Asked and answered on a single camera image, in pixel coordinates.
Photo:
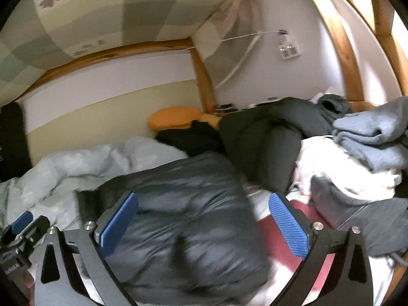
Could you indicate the person left hand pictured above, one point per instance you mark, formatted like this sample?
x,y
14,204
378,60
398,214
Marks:
x,y
30,284

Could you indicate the black puffer down jacket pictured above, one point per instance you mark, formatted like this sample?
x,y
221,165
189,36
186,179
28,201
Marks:
x,y
208,167

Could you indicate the dark grey garment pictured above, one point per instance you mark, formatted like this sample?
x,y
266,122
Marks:
x,y
382,223

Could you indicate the black garment pile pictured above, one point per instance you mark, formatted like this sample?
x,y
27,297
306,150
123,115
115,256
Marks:
x,y
263,143

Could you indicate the grey blue folded sweater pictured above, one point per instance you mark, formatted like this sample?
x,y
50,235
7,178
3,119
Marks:
x,y
377,138

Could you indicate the white bed sheet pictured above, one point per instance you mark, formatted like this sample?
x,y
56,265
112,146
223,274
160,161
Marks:
x,y
277,280

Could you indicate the black hanging bag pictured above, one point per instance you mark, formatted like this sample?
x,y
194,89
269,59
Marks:
x,y
15,158

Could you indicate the green checkered hanging sheet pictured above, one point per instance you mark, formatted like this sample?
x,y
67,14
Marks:
x,y
39,35

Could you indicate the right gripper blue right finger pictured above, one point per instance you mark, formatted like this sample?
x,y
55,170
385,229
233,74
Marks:
x,y
293,224

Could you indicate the red pink folded garment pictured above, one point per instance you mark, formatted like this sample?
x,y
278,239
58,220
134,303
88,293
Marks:
x,y
289,249

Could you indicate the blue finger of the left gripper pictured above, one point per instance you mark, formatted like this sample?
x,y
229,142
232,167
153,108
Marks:
x,y
22,222

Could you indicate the orange pillow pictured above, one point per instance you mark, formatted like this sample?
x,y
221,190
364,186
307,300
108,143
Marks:
x,y
180,117

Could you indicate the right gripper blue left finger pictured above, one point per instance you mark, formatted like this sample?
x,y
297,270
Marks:
x,y
113,223

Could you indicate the light green floral duvet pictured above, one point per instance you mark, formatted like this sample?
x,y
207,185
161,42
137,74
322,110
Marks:
x,y
51,186

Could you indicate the white garment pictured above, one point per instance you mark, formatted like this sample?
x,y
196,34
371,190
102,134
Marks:
x,y
320,156

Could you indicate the white wall socket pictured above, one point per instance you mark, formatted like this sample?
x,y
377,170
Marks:
x,y
288,47

